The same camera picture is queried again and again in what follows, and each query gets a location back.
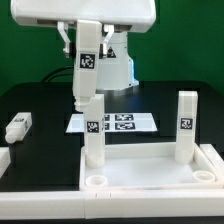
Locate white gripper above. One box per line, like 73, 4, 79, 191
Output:
10, 0, 156, 58

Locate white desk top tray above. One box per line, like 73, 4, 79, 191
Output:
79, 142, 224, 191

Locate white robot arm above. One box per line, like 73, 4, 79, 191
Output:
11, 0, 156, 91

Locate white marker sheet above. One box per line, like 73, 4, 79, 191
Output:
66, 113, 157, 133

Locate white left fence block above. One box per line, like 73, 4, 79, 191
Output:
0, 147, 11, 178

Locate white fence block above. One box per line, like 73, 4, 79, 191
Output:
200, 144, 224, 178
0, 147, 11, 178

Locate white right fence block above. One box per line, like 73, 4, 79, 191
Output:
200, 144, 224, 178

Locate white front fence bar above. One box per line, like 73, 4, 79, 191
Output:
0, 189, 224, 220

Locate black cables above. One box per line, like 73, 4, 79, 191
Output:
40, 65, 75, 84

